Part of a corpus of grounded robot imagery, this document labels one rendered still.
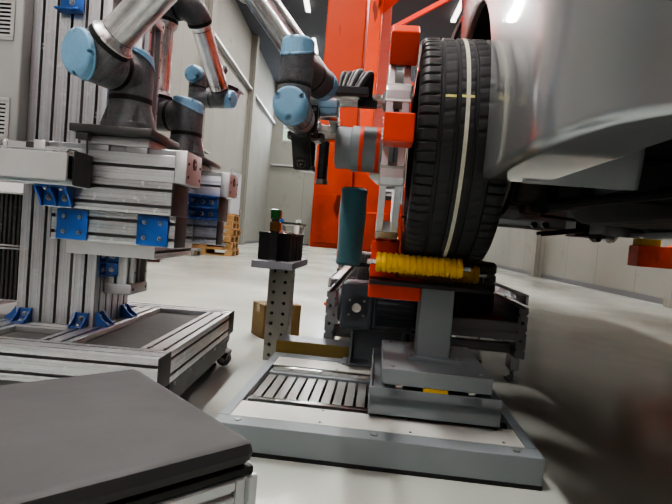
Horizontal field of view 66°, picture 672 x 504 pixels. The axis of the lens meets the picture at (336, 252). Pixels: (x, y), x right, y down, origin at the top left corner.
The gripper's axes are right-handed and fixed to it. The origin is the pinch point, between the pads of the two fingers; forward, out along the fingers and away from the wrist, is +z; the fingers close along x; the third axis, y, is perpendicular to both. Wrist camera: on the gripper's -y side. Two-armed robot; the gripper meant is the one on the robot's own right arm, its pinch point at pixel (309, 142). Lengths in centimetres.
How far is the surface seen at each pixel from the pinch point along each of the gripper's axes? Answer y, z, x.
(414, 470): -81, -18, -35
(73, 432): -49, -90, 10
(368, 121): 64, 259, -7
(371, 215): -16, 66, -18
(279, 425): -75, -15, 0
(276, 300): -56, 79, 21
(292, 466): -83, -20, -5
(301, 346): -72, 63, 6
